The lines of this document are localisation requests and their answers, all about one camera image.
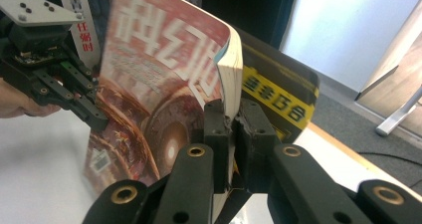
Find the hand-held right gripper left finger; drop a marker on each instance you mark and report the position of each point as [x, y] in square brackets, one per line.
[219, 144]

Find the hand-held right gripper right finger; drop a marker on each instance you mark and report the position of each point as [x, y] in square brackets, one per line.
[253, 144]

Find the portrait cover magazine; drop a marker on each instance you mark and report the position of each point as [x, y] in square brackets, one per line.
[87, 51]

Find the red-brown cover magazine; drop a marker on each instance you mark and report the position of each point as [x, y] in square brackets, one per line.
[149, 68]

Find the white metal desk frame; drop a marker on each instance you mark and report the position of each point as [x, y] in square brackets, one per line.
[398, 116]

